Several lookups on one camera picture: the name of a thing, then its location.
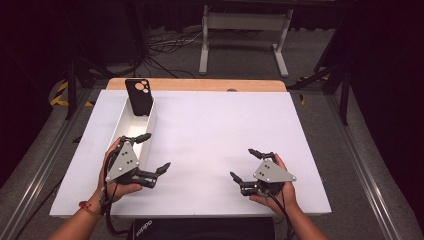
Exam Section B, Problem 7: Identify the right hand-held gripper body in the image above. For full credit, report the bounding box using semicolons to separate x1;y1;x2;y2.
239;151;298;198

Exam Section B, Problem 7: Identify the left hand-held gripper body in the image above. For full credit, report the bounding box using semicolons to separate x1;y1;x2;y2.
104;134;159;189

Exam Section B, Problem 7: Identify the white rectangular storage box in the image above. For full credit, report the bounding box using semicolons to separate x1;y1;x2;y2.
108;96;158;171

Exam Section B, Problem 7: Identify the black phone case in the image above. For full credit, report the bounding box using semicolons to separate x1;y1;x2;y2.
124;78;155;117

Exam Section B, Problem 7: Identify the person's left hand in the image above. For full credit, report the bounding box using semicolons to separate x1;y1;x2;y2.
94;137;144;206

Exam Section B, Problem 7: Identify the person's right hand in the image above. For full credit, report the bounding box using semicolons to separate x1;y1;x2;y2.
249;153;300;216

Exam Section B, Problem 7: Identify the black garment with white logo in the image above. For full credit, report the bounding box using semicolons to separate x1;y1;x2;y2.
126;217;276;240

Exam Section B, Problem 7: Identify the black tripod stand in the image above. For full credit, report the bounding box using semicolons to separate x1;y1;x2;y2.
286;63;351;126
64;56;114;121

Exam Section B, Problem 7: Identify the yellow black floor tape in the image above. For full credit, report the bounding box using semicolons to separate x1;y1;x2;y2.
49;81;95;108

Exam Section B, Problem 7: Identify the grey metal stand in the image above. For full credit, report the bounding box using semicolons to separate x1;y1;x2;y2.
198;4;294;78

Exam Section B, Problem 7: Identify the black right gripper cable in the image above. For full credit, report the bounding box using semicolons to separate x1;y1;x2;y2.
261;188;296;240

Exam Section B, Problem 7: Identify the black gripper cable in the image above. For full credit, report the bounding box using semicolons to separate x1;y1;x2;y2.
101;148;133;238
261;188;296;240

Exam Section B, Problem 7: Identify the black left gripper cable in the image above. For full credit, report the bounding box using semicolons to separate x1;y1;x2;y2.
101;148;133;238

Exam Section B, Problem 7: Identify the red string bracelet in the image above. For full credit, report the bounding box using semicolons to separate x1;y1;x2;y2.
78;200;101;217

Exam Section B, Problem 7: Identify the black floor cable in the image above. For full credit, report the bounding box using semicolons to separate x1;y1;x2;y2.
143;54;188;79

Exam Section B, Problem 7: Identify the aluminium floor rail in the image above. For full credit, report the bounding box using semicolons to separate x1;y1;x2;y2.
326;96;414;240
0;89;101;240

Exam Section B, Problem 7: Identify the white floor cable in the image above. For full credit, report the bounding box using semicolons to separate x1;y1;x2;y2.
149;31;204;48

